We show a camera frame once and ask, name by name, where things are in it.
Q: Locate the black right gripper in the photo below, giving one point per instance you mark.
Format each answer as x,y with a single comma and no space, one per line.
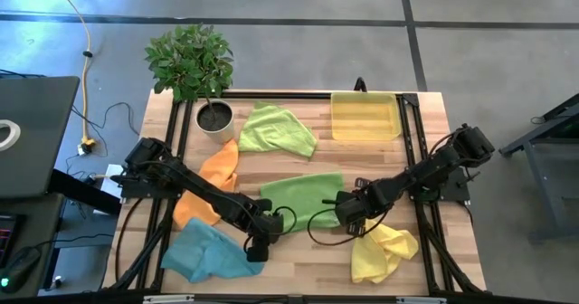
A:
350,206

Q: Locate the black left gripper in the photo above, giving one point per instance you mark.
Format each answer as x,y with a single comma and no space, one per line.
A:
267,229

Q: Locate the yellow microfiber towel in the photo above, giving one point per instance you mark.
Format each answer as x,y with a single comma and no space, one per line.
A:
380,254

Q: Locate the blue microfiber towel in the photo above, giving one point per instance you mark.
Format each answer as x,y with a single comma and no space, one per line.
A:
203,254

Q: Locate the green microfiber towel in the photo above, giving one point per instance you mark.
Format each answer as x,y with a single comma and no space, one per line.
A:
276,130
303,195

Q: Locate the orange microfiber towel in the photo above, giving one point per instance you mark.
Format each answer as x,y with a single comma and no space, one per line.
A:
217,173

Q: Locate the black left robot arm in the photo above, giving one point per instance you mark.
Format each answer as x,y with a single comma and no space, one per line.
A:
203,191

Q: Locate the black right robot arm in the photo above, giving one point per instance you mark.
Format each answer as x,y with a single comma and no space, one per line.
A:
429,173

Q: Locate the yellow translucent plastic bin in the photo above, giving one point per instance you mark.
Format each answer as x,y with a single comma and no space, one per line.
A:
366,116

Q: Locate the white plant pot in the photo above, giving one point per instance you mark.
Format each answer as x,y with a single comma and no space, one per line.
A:
224,134

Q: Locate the white power box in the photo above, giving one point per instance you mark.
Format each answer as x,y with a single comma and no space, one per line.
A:
113,186

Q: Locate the dark grey metal cart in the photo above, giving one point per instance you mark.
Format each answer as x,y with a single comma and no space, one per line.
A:
543,150

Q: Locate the yellow power plug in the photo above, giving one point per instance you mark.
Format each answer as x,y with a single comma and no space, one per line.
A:
87,145

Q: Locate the green leafy plant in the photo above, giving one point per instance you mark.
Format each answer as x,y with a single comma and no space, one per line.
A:
190,59

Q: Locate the dark desk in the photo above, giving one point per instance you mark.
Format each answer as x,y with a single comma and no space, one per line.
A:
36,222

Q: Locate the black computer mouse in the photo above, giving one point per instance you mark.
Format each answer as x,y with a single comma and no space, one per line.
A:
20,268

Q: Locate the backlit keyboard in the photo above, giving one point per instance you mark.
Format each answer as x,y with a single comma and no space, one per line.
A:
6,240

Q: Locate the grey laptop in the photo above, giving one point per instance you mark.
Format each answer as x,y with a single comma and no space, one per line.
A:
40,127

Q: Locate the white tape roll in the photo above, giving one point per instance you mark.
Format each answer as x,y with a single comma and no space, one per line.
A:
17,134

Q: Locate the silver metal bracket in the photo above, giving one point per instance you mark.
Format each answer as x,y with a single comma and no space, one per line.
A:
167,299
420,300

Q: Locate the black triangular bracket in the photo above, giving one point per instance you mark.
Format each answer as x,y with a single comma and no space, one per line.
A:
357,88

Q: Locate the black aluminium table frame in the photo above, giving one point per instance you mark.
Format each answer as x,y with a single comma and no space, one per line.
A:
280,95

